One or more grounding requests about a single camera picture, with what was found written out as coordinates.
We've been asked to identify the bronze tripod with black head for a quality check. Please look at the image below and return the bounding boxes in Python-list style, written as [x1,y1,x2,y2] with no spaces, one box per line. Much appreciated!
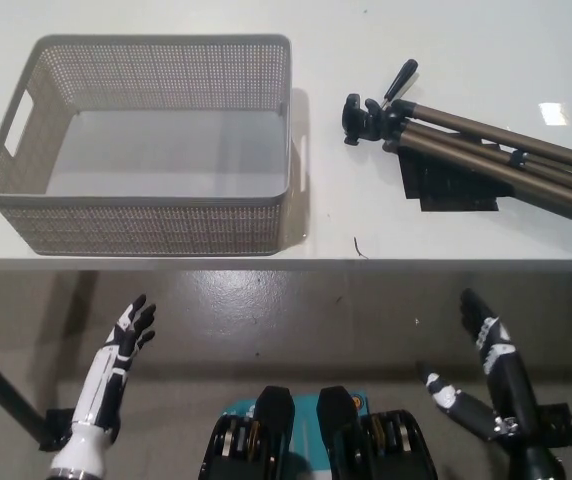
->
[341,58,572,236]

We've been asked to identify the grey perforated plastic basket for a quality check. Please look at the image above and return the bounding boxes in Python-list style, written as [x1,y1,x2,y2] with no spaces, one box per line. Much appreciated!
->
[0,33,295,257]

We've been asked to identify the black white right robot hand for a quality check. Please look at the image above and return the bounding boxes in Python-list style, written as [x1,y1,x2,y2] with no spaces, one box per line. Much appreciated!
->
[419,288,541,445]

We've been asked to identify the black floor plate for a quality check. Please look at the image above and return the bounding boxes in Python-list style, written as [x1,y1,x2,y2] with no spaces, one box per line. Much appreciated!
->
[39,407,76,450]
[538,402,572,447]

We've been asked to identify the black tape patch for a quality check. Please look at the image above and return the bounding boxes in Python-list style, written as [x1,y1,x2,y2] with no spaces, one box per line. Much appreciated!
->
[398,142,515,214]

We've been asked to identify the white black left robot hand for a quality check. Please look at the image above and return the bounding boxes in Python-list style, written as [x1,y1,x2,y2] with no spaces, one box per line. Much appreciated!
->
[72,293,158,435]

